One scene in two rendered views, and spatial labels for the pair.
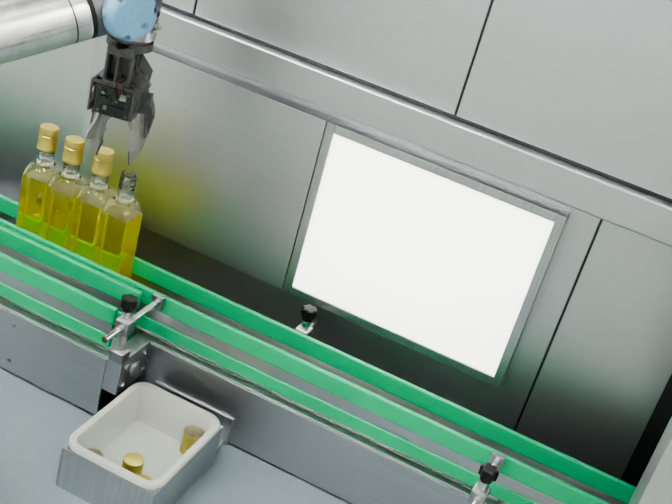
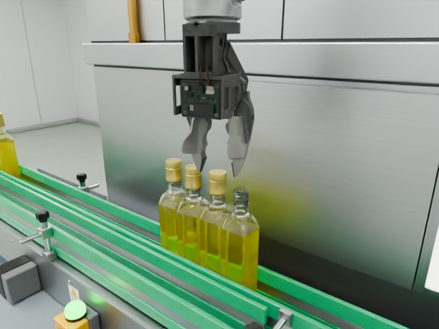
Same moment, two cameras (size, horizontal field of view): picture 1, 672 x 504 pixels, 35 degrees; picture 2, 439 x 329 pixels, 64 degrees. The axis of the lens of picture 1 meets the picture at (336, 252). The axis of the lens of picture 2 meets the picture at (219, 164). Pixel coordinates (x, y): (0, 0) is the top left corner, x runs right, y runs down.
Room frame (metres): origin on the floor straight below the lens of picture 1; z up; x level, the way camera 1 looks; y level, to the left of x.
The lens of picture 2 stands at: (1.08, 0.21, 1.39)
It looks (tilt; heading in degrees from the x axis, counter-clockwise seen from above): 19 degrees down; 21
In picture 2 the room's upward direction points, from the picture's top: straight up
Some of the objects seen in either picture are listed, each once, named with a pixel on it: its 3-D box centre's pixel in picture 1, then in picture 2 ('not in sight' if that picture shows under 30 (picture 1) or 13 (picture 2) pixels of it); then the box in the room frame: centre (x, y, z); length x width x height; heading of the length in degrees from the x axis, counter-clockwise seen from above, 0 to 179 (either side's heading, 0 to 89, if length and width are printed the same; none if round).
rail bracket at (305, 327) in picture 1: (306, 334); not in sight; (1.62, 0.01, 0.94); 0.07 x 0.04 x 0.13; 164
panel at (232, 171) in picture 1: (297, 202); (419, 197); (1.70, 0.09, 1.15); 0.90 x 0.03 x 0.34; 74
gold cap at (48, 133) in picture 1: (48, 137); (174, 170); (1.70, 0.55, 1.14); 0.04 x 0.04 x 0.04
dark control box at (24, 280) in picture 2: not in sight; (17, 279); (1.62, 1.00, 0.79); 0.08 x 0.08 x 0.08; 74
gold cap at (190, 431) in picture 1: (191, 441); not in sight; (1.43, 0.15, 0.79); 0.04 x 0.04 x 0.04
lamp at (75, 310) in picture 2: not in sight; (75, 309); (1.55, 0.73, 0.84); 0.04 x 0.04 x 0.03
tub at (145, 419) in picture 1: (143, 450); not in sight; (1.36, 0.21, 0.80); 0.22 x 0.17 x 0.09; 164
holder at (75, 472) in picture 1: (151, 446); not in sight; (1.39, 0.21, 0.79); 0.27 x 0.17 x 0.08; 164
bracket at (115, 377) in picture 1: (128, 364); not in sight; (1.51, 0.29, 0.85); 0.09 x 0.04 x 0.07; 164
